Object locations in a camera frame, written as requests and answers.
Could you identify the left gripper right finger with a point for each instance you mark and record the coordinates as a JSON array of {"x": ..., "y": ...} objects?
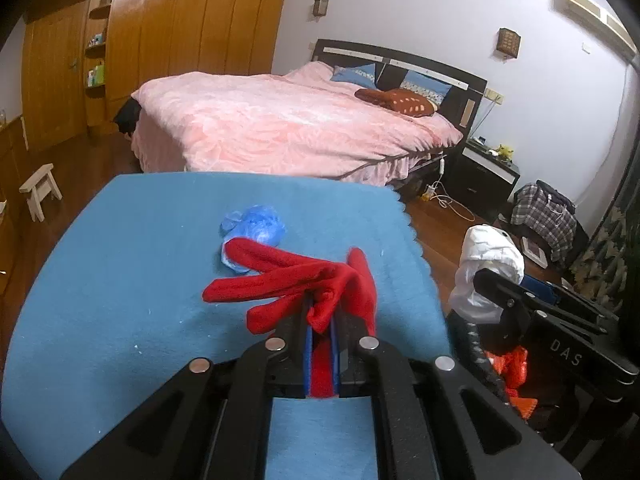
[{"x": 351, "y": 348}]

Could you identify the blue left pillow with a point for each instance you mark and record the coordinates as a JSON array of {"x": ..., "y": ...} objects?
[{"x": 362, "y": 76}]

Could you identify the red fabric glove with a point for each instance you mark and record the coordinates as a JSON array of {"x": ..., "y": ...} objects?
[{"x": 284, "y": 280}]

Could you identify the wall lamp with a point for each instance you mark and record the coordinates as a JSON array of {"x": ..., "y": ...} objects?
[
  {"x": 508, "y": 42},
  {"x": 320, "y": 8}
]

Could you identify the plaid fabric bag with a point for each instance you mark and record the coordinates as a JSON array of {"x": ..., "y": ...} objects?
[{"x": 542, "y": 210}]

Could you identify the black white nightstand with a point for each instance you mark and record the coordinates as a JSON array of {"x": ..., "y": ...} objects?
[{"x": 480, "y": 181}]

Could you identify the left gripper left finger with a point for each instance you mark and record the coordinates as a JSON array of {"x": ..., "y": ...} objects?
[{"x": 281, "y": 364}]

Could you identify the left wall lamp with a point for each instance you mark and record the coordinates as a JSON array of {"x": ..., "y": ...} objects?
[{"x": 320, "y": 8}]

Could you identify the brown dotted pillow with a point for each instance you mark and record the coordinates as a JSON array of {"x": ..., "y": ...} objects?
[{"x": 401, "y": 101}]

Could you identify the orange foam mesh sheet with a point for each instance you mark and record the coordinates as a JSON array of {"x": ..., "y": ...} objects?
[{"x": 512, "y": 369}]

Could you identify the blue right pillow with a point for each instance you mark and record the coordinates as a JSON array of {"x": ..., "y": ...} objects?
[{"x": 432, "y": 89}]

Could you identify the pink quilt bed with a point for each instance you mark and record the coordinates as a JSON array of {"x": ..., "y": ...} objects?
[{"x": 302, "y": 124}]

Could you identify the blue table cloth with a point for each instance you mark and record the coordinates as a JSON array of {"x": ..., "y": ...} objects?
[{"x": 117, "y": 308}]

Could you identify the yellow plush toy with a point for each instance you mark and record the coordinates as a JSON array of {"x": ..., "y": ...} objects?
[{"x": 504, "y": 152}]

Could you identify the white small stool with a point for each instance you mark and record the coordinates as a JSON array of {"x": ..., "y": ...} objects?
[{"x": 37, "y": 187}]

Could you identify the wooden wardrobe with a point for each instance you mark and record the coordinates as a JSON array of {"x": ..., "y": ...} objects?
[{"x": 83, "y": 58}]

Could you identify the right wall lamp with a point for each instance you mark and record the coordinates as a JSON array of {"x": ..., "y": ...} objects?
[{"x": 508, "y": 42}]

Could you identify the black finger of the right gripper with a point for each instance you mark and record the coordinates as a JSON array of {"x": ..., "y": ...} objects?
[{"x": 515, "y": 289}]

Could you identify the wall air conditioner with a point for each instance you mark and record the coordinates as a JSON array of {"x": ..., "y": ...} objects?
[{"x": 604, "y": 23}]

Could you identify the blue plastic bag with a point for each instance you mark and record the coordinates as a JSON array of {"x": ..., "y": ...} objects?
[{"x": 259, "y": 223}]

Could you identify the blue pillow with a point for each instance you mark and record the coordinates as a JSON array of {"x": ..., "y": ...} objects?
[
  {"x": 432, "y": 89},
  {"x": 362, "y": 76}
]

